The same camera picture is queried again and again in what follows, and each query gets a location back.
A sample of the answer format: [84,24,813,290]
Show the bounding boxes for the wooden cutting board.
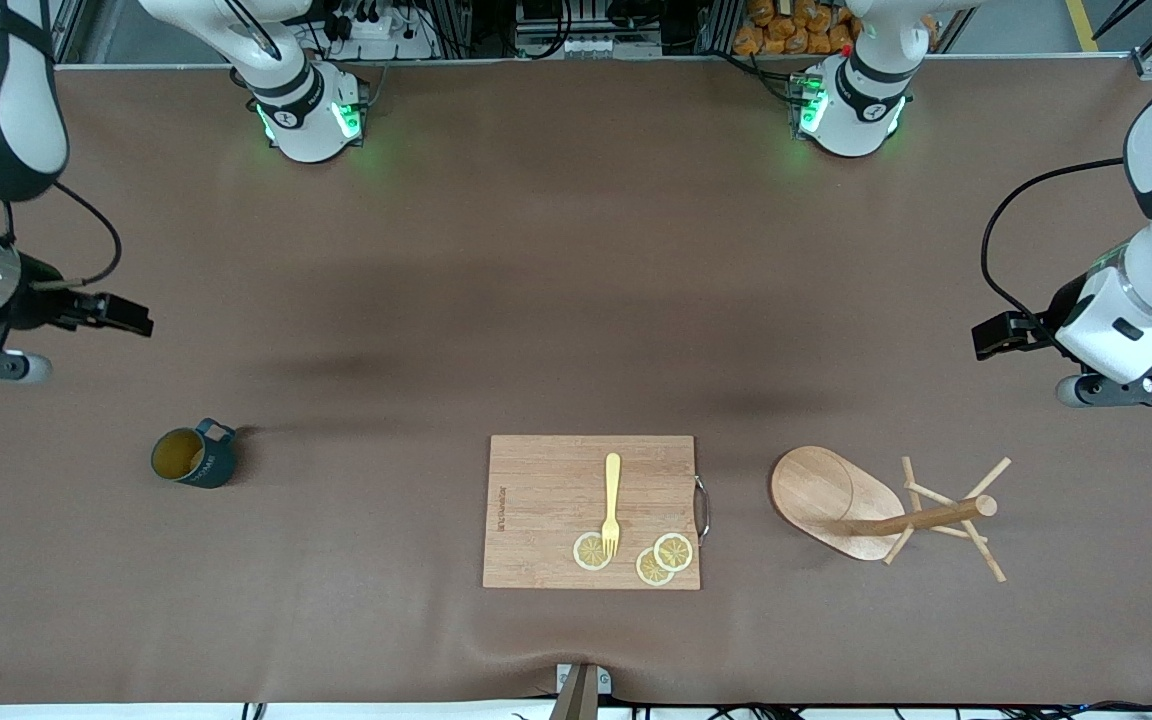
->
[483,434,712,591]

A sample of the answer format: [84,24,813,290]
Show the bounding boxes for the yellow fork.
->
[601,453,623,559]

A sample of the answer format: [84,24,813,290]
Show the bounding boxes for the dark teal mug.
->
[151,418,238,489]

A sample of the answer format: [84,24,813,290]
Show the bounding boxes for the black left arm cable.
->
[981,157,1127,346]

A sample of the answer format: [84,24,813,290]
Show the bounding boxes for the white power strip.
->
[296,5,437,61]

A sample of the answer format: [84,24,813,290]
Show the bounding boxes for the orange snack packets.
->
[733,0,939,57]

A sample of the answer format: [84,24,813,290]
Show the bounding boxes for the wooden mug tree rack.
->
[771,446,1013,584]

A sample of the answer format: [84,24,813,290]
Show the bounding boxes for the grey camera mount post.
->
[548,663,613,720]

